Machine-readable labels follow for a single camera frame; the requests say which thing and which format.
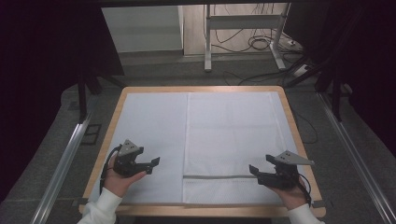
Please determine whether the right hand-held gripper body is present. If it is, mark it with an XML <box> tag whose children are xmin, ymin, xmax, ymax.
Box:
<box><xmin>257</xmin><ymin>150</ymin><xmax>315</xmax><ymax>190</ymax></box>

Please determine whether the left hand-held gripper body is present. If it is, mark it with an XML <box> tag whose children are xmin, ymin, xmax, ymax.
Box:
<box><xmin>112</xmin><ymin>139</ymin><xmax>145</xmax><ymax>178</ymax></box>

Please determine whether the white mesh laundry bag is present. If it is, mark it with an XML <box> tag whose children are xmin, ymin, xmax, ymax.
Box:
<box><xmin>181</xmin><ymin>91</ymin><xmax>290</xmax><ymax>205</ymax></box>

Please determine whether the person's right hand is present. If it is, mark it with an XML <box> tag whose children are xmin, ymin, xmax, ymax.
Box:
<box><xmin>270</xmin><ymin>175</ymin><xmax>313</xmax><ymax>212</ymax></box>

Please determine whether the person's left hand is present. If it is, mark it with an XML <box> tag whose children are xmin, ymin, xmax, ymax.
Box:
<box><xmin>103</xmin><ymin>169</ymin><xmax>148</xmax><ymax>199</ymax></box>

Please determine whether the white table mat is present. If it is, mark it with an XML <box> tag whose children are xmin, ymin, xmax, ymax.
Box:
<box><xmin>88</xmin><ymin>91</ymin><xmax>314</xmax><ymax>206</ymax></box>

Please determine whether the black floor socket plate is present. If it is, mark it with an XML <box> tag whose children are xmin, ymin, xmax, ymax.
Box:
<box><xmin>80</xmin><ymin>123</ymin><xmax>103</xmax><ymax>146</ymax></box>

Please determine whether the black metal stand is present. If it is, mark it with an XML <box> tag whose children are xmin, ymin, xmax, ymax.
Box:
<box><xmin>76</xmin><ymin>70</ymin><xmax>126</xmax><ymax>124</ymax></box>
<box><xmin>284</xmin><ymin>55</ymin><xmax>344</xmax><ymax>123</ymax></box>

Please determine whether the wooden table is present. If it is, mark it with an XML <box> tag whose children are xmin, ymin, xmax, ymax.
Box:
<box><xmin>78</xmin><ymin>86</ymin><xmax>327</xmax><ymax>218</ymax></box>

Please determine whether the white power strip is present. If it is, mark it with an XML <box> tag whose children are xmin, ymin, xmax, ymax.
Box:
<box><xmin>292</xmin><ymin>63</ymin><xmax>311</xmax><ymax>78</ymax></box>

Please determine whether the dark curtain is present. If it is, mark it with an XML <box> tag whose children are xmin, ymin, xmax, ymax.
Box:
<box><xmin>0</xmin><ymin>0</ymin><xmax>125</xmax><ymax>203</ymax></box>
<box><xmin>284</xmin><ymin>0</ymin><xmax>396</xmax><ymax>158</ymax></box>

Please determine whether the white cabinet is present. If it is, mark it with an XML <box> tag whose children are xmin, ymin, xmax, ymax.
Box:
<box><xmin>101</xmin><ymin>5</ymin><xmax>185</xmax><ymax>54</ymax></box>

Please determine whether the left hand-held gripper black cable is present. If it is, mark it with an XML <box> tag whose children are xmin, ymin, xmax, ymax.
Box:
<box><xmin>99</xmin><ymin>144</ymin><xmax>123</xmax><ymax>196</ymax></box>

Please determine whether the hand-held gripper black cable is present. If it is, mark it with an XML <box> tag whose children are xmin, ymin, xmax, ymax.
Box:
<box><xmin>99</xmin><ymin>144</ymin><xmax>123</xmax><ymax>196</ymax></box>
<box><xmin>297</xmin><ymin>173</ymin><xmax>313</xmax><ymax>207</ymax></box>

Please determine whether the right hand-held gripper black cable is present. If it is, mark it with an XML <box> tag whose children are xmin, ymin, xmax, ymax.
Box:
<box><xmin>297</xmin><ymin>173</ymin><xmax>313</xmax><ymax>207</ymax></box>

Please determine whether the thin black floor cable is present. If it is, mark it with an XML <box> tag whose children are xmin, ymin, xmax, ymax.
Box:
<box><xmin>292</xmin><ymin>109</ymin><xmax>319</xmax><ymax>145</ymax></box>

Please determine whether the metal floor rail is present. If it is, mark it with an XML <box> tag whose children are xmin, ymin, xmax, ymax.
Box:
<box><xmin>30</xmin><ymin>110</ymin><xmax>96</xmax><ymax>224</ymax></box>
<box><xmin>317</xmin><ymin>92</ymin><xmax>396</xmax><ymax>224</ymax></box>

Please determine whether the black floor cable bundle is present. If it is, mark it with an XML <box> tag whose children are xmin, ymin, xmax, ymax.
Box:
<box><xmin>205</xmin><ymin>3</ymin><xmax>307</xmax><ymax>87</ymax></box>

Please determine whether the white metal desk frame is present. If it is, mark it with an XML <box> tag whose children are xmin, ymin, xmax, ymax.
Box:
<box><xmin>204</xmin><ymin>3</ymin><xmax>292</xmax><ymax>73</ymax></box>

